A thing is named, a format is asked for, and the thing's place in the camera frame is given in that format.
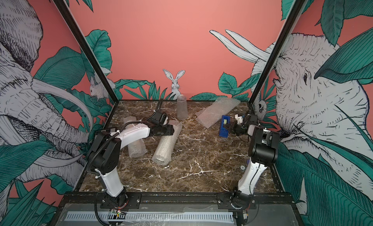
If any bubble wrap pile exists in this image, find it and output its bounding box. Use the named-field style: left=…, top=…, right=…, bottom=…
left=152, top=120, right=182, bottom=166

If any bubble wrap sheet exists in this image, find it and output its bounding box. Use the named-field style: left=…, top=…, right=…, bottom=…
left=196, top=97, right=241, bottom=129
left=123, top=116, right=148, bottom=159

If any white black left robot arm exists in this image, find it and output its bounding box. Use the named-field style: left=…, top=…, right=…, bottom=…
left=86, top=99, right=174, bottom=210

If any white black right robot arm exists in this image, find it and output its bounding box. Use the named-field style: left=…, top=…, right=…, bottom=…
left=230, top=114, right=280, bottom=209

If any blue tape dispenser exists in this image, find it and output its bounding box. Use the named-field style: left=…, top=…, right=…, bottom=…
left=219, top=115, right=230, bottom=138

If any clear textured glass vase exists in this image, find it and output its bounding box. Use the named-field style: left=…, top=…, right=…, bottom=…
left=177, top=95, right=188, bottom=121

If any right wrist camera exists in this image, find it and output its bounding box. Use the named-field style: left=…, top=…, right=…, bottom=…
left=235, top=114, right=243, bottom=125

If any white slotted cable duct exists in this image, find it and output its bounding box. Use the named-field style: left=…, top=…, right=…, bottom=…
left=64, top=211, right=235, bottom=223

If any black front mounting rail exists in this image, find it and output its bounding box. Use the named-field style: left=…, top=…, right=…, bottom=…
left=59, top=192, right=295, bottom=210

